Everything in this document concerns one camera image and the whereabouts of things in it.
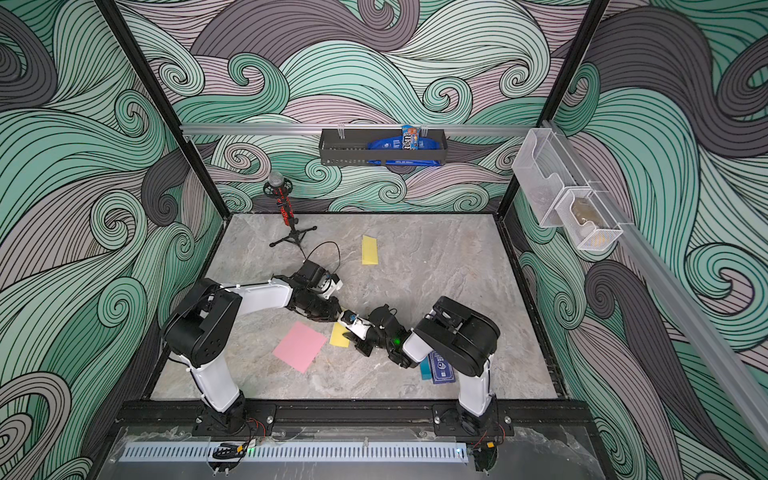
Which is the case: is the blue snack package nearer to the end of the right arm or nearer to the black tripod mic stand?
the black tripod mic stand

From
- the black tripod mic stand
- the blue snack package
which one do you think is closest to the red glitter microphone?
the black tripod mic stand

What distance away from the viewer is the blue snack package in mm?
916

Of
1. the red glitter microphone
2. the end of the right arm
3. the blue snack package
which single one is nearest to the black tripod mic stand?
the red glitter microphone

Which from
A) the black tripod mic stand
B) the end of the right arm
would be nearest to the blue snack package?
the black tripod mic stand
